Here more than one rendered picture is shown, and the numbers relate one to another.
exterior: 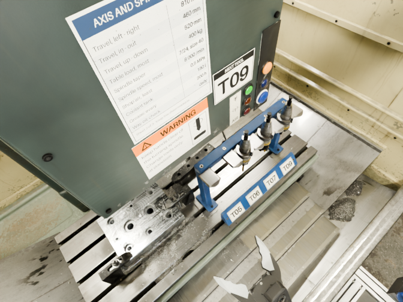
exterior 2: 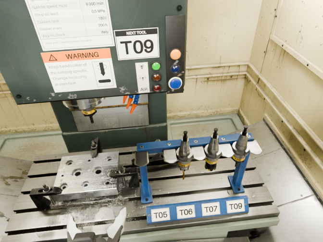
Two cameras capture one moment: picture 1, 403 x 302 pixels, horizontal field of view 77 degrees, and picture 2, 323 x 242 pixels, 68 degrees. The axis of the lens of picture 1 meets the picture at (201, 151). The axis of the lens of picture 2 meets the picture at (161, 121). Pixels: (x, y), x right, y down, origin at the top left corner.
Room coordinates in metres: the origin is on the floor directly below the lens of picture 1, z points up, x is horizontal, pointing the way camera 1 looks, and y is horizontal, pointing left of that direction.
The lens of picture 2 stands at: (-0.10, -0.37, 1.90)
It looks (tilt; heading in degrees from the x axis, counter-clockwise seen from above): 39 degrees down; 28
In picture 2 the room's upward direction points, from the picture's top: 2 degrees counter-clockwise
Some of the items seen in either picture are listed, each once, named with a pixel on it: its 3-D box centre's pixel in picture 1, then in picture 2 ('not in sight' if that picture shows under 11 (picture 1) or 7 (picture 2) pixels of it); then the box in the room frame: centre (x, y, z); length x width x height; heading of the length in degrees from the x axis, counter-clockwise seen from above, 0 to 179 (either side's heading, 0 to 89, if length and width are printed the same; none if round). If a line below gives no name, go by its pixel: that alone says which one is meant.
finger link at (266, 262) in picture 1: (262, 254); (119, 226); (0.12, -0.12, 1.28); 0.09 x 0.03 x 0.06; 176
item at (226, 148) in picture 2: (275, 126); (226, 150); (0.58, -0.29, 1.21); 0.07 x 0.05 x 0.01; 32
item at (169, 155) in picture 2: (233, 159); (170, 156); (0.46, -0.11, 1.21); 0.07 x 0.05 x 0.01; 32
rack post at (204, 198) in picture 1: (204, 187); (143, 174); (0.45, 0.01, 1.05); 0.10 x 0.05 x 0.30; 32
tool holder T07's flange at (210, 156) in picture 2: (265, 133); (212, 151); (0.55, -0.25, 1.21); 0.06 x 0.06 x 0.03
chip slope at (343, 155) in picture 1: (262, 150); (232, 189); (0.76, -0.35, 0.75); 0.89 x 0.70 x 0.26; 32
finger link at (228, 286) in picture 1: (230, 287); (75, 232); (0.06, -0.02, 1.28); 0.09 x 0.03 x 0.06; 68
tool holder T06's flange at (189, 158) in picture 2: (244, 150); (184, 154); (0.49, -0.16, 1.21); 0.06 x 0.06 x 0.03
